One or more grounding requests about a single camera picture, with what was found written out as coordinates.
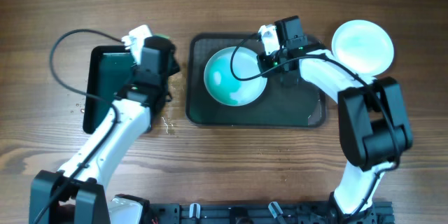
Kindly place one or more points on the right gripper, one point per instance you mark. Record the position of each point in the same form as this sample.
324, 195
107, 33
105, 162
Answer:
267, 60

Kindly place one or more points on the pale blue plate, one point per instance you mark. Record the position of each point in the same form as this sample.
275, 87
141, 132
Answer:
226, 77

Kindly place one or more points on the white plate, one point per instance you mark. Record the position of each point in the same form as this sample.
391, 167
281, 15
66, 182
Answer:
363, 46

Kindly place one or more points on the green yellow sponge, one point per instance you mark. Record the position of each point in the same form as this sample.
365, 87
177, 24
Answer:
162, 36

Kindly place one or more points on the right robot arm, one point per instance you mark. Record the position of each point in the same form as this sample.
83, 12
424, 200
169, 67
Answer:
374, 130

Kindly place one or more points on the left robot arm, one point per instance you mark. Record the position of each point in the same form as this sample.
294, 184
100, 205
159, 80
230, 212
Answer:
76, 192

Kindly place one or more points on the black water basin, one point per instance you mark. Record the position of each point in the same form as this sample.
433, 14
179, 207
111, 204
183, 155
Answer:
110, 68

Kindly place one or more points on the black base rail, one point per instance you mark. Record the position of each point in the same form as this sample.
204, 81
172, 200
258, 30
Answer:
301, 213

